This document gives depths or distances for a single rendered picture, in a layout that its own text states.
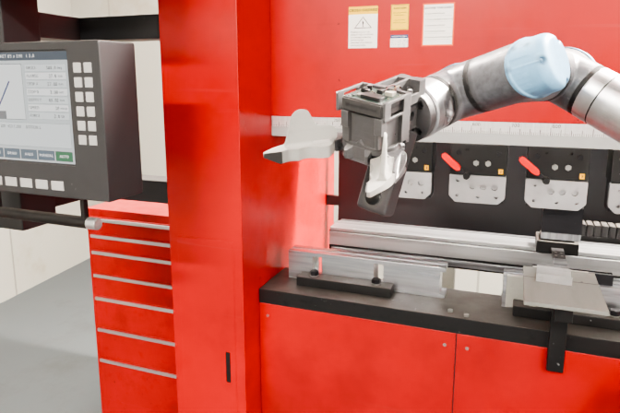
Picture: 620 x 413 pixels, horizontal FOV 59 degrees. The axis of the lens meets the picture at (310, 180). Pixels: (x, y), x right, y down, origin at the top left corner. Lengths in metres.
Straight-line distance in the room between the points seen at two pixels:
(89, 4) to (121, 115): 3.50
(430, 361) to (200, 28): 1.13
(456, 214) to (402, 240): 0.32
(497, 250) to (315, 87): 0.80
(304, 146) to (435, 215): 1.56
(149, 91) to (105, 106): 3.23
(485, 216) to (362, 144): 1.54
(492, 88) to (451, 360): 1.04
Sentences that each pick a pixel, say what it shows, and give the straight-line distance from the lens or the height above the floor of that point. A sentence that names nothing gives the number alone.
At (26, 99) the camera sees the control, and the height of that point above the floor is 1.47.
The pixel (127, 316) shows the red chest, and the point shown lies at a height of 0.56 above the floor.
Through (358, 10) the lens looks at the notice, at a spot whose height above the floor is 1.71.
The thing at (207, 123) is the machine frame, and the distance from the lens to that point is 1.58.
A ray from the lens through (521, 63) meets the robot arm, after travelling 0.72.
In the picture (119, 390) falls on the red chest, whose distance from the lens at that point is 2.62.
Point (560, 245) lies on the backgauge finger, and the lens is 1.85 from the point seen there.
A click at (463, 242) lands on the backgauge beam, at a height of 0.98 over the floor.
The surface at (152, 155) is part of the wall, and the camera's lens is 4.55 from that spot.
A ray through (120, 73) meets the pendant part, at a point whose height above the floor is 1.53.
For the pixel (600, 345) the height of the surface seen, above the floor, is 0.86.
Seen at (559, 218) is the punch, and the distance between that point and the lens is 1.63.
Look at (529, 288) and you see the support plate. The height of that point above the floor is 1.00.
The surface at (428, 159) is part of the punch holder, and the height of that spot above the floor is 1.29.
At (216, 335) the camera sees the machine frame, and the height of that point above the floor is 0.75.
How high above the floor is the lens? 1.52
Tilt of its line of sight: 11 degrees down
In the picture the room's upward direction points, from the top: straight up
